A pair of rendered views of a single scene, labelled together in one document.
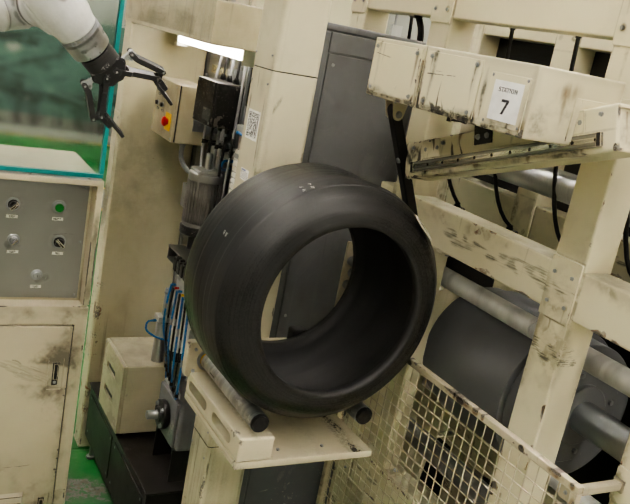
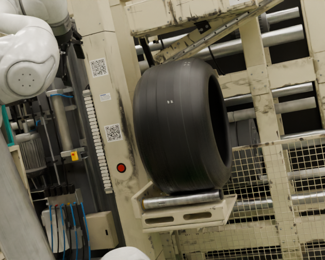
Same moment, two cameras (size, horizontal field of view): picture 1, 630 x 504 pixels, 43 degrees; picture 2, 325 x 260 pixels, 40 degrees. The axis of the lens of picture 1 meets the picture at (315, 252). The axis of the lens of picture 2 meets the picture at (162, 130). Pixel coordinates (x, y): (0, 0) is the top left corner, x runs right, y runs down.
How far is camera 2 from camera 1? 1.48 m
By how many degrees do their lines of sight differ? 42
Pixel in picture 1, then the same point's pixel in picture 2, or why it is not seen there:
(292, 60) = (107, 23)
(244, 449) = (224, 211)
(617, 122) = not seen: outside the picture
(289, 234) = (203, 83)
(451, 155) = (188, 46)
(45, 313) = not seen: hidden behind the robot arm
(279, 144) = (118, 71)
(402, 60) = (152, 7)
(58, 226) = not seen: hidden behind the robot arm
